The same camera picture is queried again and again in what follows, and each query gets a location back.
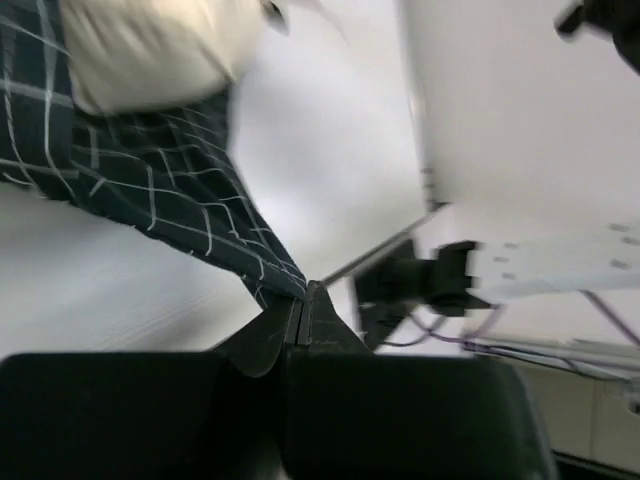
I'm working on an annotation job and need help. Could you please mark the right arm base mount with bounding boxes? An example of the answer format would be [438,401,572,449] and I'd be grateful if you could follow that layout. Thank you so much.
[353,238,435,350]

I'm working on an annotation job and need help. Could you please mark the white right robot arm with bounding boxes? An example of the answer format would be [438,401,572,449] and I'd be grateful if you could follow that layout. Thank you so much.
[428,1,639,301]

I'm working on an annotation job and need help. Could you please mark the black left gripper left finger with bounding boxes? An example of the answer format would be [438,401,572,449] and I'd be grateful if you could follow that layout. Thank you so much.
[1,298,301,479]

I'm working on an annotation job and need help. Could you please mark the cream pillow with bear print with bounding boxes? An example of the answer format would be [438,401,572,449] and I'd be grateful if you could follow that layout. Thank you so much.
[59,0,283,114]

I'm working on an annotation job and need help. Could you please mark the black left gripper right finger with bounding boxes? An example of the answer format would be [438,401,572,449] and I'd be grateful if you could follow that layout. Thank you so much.
[285,282,558,479]

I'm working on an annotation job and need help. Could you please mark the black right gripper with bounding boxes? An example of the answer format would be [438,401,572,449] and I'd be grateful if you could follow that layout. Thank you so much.
[554,0,639,73]

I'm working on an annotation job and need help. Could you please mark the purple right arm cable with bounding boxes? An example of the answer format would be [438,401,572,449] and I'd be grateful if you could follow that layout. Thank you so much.
[384,292,640,381]

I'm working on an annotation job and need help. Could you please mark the dark checked pillowcase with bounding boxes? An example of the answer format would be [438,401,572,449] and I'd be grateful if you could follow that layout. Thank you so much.
[1,1,306,306]

